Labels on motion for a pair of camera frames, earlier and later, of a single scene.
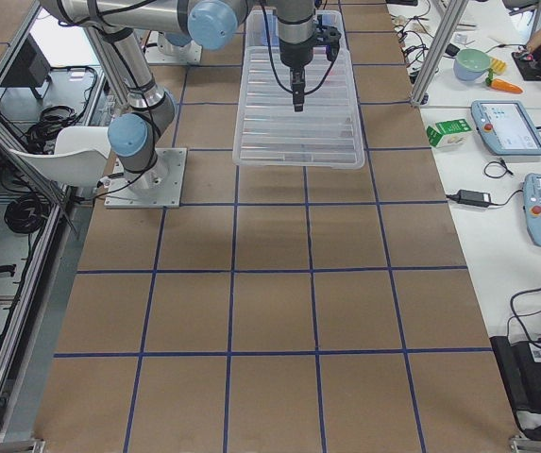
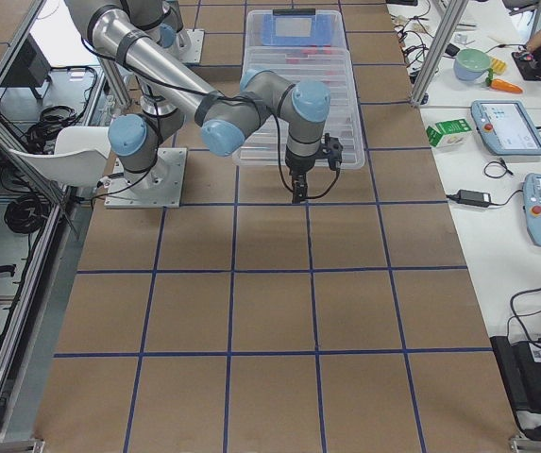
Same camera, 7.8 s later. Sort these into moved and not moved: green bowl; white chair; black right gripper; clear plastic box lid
Moved: black right gripper
Not moved: green bowl; white chair; clear plastic box lid
